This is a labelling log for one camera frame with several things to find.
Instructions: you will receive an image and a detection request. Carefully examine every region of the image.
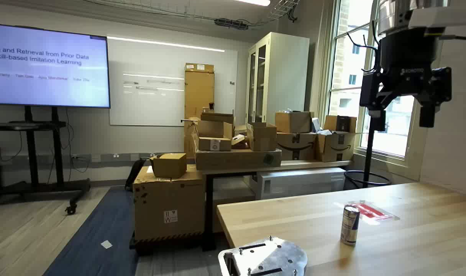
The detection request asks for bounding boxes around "white glass-door cabinet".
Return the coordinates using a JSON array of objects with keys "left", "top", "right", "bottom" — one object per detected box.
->
[{"left": 246, "top": 31, "right": 312, "bottom": 128}]

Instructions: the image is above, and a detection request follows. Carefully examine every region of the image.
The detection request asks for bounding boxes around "large window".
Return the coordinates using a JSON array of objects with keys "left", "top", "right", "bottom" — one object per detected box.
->
[{"left": 327, "top": 0, "right": 417, "bottom": 162}]

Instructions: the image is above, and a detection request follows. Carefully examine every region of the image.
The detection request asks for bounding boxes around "narrow upright cardboard box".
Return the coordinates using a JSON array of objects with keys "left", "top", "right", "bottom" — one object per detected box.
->
[{"left": 252, "top": 120, "right": 280, "bottom": 154}]

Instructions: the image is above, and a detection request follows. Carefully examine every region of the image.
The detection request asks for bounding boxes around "silver blue drink can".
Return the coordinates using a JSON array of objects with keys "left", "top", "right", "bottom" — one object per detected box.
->
[{"left": 339, "top": 204, "right": 362, "bottom": 249}]

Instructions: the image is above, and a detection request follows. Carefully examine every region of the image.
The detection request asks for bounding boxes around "cardboard box with white label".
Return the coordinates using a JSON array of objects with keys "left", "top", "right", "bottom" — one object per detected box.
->
[{"left": 198, "top": 135, "right": 235, "bottom": 154}]

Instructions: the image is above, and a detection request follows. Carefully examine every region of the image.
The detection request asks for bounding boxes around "long flat cardboard box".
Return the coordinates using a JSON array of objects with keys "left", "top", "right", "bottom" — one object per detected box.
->
[{"left": 195, "top": 148, "right": 284, "bottom": 174}]

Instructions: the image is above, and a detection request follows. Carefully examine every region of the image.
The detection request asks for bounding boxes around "small open cardboard box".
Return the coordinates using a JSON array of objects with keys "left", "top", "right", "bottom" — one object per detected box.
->
[{"left": 151, "top": 152, "right": 189, "bottom": 180}]

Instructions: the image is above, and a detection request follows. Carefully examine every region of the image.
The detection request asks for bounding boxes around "black rolling TV stand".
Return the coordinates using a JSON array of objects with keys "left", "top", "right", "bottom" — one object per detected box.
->
[{"left": 0, "top": 105, "right": 93, "bottom": 217}]

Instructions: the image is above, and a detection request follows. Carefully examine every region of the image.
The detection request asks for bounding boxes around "black ceiling-mounted bar device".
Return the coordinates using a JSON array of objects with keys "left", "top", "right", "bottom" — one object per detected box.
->
[{"left": 214, "top": 17, "right": 250, "bottom": 31}]

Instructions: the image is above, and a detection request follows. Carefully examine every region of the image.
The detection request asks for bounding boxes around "large TV screen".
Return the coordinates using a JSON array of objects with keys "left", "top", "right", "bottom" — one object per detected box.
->
[{"left": 0, "top": 22, "right": 112, "bottom": 111}]

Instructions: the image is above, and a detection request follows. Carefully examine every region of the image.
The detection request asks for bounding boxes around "tall upright cardboard box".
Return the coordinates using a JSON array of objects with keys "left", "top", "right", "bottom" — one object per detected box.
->
[{"left": 184, "top": 62, "right": 217, "bottom": 122}]

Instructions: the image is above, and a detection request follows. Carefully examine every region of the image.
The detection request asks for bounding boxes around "long linear ceiling light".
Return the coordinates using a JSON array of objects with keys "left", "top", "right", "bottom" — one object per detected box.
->
[{"left": 237, "top": 0, "right": 272, "bottom": 8}]

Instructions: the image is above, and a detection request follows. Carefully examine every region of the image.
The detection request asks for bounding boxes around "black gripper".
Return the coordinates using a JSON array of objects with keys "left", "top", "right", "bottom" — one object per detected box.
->
[{"left": 359, "top": 28, "right": 454, "bottom": 134}]

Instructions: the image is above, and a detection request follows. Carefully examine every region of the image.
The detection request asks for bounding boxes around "red flat block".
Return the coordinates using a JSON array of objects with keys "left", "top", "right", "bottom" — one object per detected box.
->
[{"left": 345, "top": 200, "right": 402, "bottom": 227}]

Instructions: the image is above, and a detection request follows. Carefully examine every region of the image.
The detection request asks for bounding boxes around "Amazon smile cardboard box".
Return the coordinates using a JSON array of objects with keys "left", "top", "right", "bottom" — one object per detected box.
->
[
  {"left": 275, "top": 132, "right": 319, "bottom": 163},
  {"left": 316, "top": 131, "right": 358, "bottom": 165}
]

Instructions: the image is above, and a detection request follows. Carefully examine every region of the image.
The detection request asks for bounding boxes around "large cardboard box with label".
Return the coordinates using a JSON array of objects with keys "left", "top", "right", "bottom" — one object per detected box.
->
[{"left": 132, "top": 165, "right": 207, "bottom": 246}]

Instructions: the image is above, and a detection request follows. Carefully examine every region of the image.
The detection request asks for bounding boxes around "black coat rack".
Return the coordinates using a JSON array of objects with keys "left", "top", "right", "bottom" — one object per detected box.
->
[{"left": 344, "top": 30, "right": 394, "bottom": 191}]

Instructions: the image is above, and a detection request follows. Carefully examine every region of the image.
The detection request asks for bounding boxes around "white blue small package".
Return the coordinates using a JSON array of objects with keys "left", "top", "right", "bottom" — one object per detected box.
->
[{"left": 310, "top": 117, "right": 326, "bottom": 134}]

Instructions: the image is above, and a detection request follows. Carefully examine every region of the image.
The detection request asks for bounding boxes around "plain square cardboard box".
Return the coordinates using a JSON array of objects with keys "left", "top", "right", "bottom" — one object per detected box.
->
[{"left": 273, "top": 109, "right": 316, "bottom": 137}]

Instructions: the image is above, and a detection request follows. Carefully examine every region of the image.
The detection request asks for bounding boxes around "wall whiteboard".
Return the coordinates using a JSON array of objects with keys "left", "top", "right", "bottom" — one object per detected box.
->
[{"left": 108, "top": 36, "right": 240, "bottom": 128}]

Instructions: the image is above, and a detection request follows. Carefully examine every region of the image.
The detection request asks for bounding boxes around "white radiator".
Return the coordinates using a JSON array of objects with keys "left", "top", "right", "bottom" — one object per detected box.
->
[{"left": 252, "top": 168, "right": 349, "bottom": 201}]

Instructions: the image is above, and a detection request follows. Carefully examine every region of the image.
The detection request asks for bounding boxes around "medium cardboard box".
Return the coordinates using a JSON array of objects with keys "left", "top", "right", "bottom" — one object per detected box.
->
[{"left": 195, "top": 111, "right": 237, "bottom": 140}]

